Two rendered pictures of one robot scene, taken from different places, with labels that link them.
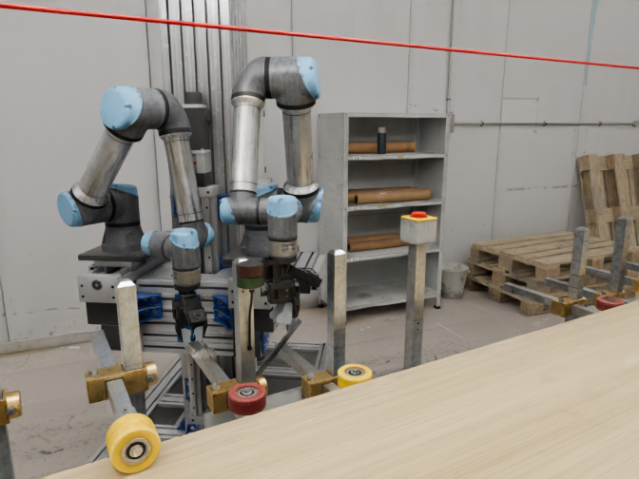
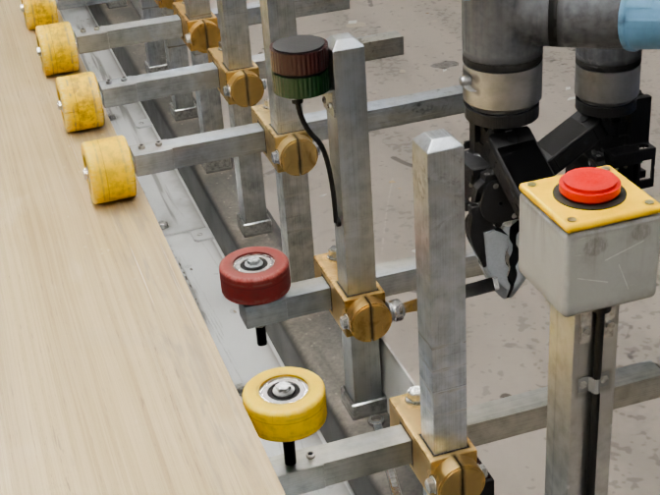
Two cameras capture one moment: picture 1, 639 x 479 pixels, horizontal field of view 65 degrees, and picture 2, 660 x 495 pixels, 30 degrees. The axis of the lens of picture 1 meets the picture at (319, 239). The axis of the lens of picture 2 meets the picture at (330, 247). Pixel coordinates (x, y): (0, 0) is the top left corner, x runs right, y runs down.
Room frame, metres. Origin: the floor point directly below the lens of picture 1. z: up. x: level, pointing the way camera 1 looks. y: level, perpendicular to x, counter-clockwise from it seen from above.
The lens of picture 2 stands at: (1.34, -1.01, 1.59)
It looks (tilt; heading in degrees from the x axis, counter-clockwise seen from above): 29 degrees down; 103
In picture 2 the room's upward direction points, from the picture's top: 4 degrees counter-clockwise
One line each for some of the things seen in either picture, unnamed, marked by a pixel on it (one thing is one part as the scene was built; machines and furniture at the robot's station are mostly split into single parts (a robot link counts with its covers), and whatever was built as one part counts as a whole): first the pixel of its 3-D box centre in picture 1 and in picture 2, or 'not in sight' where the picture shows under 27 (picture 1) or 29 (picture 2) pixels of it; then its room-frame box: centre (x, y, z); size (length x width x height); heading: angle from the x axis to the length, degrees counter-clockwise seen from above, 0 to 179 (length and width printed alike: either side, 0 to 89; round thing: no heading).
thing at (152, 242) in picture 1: (165, 243); not in sight; (1.43, 0.45, 1.12); 0.11 x 0.11 x 0.08; 56
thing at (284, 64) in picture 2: (250, 268); (299, 55); (1.05, 0.15, 1.16); 0.06 x 0.06 x 0.02
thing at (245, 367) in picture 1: (245, 357); (355, 240); (1.09, 0.17, 0.93); 0.03 x 0.03 x 0.48; 30
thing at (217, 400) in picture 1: (238, 392); (350, 296); (1.08, 0.19, 0.85); 0.13 x 0.06 x 0.05; 120
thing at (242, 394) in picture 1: (247, 413); (257, 302); (0.98, 0.15, 0.85); 0.08 x 0.08 x 0.11
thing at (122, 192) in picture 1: (119, 201); not in sight; (1.73, 0.69, 1.21); 0.13 x 0.12 x 0.14; 146
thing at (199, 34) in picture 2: not in sight; (196, 26); (0.71, 0.84, 0.95); 0.13 x 0.06 x 0.05; 120
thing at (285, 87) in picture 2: (250, 279); (301, 78); (1.05, 0.15, 1.13); 0.06 x 0.06 x 0.02
